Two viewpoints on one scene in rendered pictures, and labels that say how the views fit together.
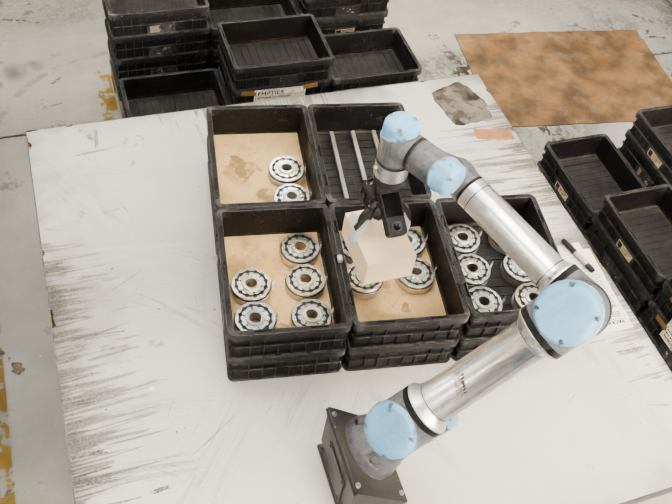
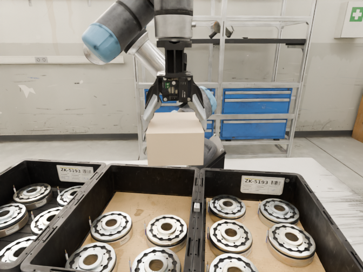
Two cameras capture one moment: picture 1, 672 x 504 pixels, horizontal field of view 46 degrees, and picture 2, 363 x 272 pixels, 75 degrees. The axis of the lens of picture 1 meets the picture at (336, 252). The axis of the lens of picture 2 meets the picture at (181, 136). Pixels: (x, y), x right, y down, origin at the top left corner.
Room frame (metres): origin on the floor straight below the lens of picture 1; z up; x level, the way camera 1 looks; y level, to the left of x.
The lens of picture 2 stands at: (1.68, 0.14, 1.29)
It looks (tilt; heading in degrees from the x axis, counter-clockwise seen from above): 21 degrees down; 204
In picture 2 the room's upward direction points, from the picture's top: straight up
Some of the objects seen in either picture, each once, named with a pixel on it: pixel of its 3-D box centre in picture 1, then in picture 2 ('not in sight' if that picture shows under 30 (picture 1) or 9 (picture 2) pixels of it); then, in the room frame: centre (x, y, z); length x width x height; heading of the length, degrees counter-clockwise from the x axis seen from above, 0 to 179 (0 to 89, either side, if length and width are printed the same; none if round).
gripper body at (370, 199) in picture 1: (384, 190); (174, 72); (1.23, -0.08, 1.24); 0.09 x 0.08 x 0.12; 27
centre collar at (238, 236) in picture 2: (305, 278); (230, 233); (1.22, 0.06, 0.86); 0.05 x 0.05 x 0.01
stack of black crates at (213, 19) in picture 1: (247, 37); not in sight; (2.90, 0.57, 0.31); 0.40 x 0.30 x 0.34; 117
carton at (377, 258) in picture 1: (377, 244); (174, 136); (1.20, -0.09, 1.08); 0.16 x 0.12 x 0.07; 27
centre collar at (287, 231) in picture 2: (251, 283); (291, 237); (1.18, 0.20, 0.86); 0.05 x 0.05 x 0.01
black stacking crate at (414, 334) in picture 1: (392, 272); (136, 224); (1.30, -0.16, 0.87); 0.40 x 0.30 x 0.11; 18
